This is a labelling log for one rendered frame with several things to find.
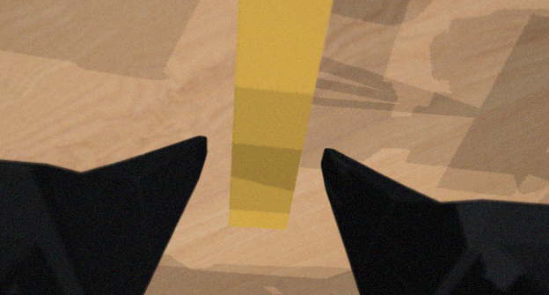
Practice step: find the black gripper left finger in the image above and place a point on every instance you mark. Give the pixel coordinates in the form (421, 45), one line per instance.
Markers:
(104, 231)

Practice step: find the yellow bar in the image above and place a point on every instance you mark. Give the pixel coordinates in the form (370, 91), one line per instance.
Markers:
(278, 53)

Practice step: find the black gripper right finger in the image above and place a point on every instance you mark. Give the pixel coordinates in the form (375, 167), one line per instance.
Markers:
(401, 242)

